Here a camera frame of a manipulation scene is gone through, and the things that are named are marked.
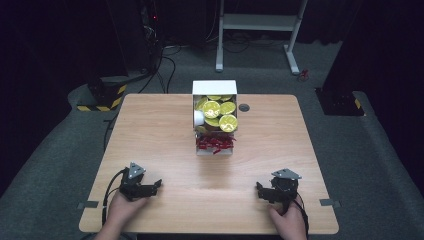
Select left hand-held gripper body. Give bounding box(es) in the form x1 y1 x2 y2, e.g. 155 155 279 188
118 161 148 202

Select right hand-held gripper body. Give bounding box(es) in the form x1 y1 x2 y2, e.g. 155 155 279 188
270 167 303 205

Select person's left hand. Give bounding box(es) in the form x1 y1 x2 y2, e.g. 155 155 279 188
105 191 150 232

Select person's right hand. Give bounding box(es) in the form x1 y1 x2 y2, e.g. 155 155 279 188
267 195 308 240

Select grey tape strip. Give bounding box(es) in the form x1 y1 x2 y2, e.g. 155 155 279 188
319 198 342 208
76 200 100 210

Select red chili peppers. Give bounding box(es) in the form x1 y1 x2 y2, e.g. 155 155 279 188
195 132 237 155

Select white capsule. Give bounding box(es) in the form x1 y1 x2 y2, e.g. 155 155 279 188
193 110 206 126

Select pile of green-lidded capsules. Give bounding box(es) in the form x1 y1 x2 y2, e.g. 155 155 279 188
194 94 239 134

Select black yellow striped stand base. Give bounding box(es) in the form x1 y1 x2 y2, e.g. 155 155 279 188
76 75 129 113

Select white dispenser box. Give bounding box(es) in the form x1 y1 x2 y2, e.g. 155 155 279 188
191 79 239 157

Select black computer tower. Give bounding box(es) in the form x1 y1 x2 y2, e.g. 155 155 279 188
138 0 164 73

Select white metal stand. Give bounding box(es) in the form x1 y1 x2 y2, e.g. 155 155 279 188
215 0 309 76

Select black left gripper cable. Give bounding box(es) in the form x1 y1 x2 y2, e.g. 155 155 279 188
101 167 129 226

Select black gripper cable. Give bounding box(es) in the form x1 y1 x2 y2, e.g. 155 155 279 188
101 167 129 226
293 192 310 238

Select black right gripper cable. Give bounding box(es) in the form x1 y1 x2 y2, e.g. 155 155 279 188
293 192 310 238

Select black floor cables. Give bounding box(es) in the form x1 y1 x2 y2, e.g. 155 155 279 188
137 43 188 95

